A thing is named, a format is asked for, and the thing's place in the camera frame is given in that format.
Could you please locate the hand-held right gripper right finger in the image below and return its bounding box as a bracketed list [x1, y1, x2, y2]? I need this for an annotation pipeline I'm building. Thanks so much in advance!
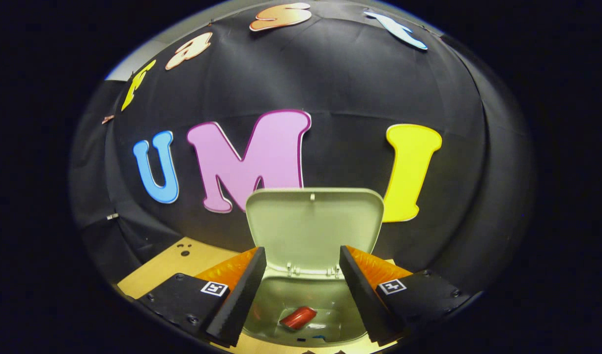
[339, 245, 471, 345]

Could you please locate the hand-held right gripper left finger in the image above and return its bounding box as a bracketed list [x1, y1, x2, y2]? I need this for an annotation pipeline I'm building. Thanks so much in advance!
[136, 247, 267, 347]

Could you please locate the orange pop can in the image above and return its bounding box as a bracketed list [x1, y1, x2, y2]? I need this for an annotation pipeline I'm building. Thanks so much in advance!
[279, 306, 317, 331]

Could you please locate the pale green desktop garbage bin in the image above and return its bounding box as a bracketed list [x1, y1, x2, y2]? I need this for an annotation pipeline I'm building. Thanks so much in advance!
[242, 188, 385, 347]

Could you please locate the wooden desktop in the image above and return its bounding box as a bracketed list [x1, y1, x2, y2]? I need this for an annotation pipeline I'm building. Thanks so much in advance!
[116, 237, 400, 354]

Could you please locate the black backdrop cloth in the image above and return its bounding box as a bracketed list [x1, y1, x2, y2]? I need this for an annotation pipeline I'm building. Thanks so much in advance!
[70, 0, 535, 315]

